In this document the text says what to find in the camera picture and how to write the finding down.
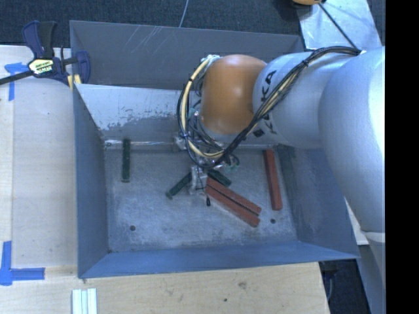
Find dark green flat block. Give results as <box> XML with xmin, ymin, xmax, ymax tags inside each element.
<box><xmin>208</xmin><ymin>169</ymin><xmax>232</xmax><ymax>188</ymax></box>
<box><xmin>120</xmin><ymin>138</ymin><xmax>132</xmax><ymax>184</ymax></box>
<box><xmin>165</xmin><ymin>171</ymin><xmax>194</xmax><ymax>200</ymax></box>

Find red-brown flat block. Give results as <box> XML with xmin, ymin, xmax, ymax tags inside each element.
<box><xmin>204</xmin><ymin>186</ymin><xmax>261</xmax><ymax>228</ymax></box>
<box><xmin>206</xmin><ymin>177</ymin><xmax>263</xmax><ymax>215</ymax></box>
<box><xmin>262</xmin><ymin>148</ymin><xmax>283</xmax><ymax>212</ymax></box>

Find grey metal bin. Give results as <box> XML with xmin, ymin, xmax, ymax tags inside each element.
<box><xmin>69</xmin><ymin>20</ymin><xmax>361</xmax><ymax>279</ymax></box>

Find pale wood board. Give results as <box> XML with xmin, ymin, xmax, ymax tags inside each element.
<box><xmin>11</xmin><ymin>74</ymin><xmax>81</xmax><ymax>271</ymax></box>

